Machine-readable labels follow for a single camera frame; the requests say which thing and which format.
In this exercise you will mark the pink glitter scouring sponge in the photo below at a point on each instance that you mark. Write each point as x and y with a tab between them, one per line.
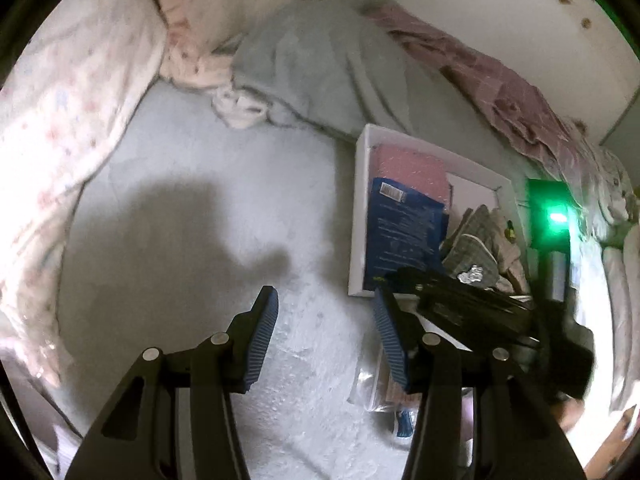
410	170

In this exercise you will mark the pink ruffled pillow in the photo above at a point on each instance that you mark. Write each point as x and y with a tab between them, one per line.
210	15

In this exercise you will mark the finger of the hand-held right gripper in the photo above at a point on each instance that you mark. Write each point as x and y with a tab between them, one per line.
475	320
465	287

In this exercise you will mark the grey-green fleece blanket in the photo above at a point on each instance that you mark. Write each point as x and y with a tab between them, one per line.
320	70

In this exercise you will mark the clear plastic bag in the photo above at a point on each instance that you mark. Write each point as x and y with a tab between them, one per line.
372	385

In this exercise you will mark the white floral pillow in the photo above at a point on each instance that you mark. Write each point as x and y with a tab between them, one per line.
65	110

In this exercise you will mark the grey plush bed sheet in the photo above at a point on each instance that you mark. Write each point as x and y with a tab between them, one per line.
200	160

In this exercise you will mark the white shallow cardboard box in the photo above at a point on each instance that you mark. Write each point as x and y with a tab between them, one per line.
480	180

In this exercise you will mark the green plaid fabric pouch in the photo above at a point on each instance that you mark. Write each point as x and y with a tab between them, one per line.
470	255

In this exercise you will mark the blue printed packet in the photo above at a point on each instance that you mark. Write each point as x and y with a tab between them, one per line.
400	235

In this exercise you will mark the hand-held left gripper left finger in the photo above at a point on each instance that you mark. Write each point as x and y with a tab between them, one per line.
260	332

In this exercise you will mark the purple plaid quilt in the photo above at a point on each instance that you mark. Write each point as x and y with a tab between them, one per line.
500	85

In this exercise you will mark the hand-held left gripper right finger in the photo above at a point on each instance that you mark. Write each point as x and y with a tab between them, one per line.
391	342

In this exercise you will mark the beige plaid fabric pouch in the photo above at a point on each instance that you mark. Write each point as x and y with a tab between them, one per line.
510	255

